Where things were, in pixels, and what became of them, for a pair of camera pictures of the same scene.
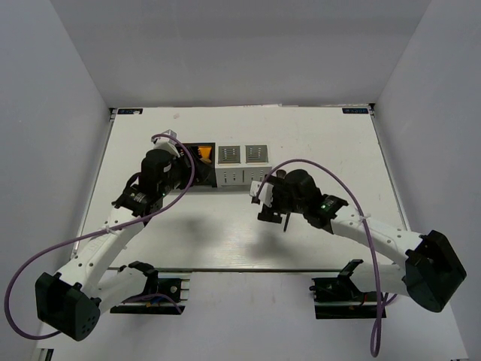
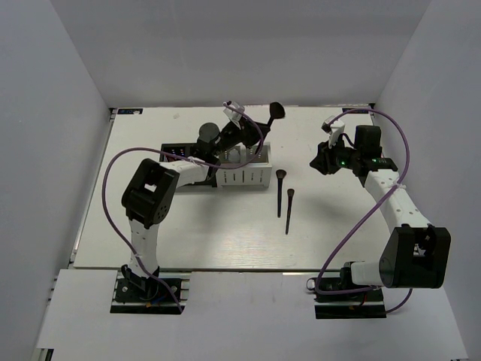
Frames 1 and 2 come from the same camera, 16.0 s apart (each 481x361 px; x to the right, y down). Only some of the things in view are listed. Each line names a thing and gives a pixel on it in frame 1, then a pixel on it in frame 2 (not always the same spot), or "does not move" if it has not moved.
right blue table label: x=355 y=110 does not move
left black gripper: x=189 y=171 -> x=250 y=131
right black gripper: x=267 y=213 -> x=323 y=160
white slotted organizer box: x=239 y=165 does not move
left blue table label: x=129 y=110 does not move
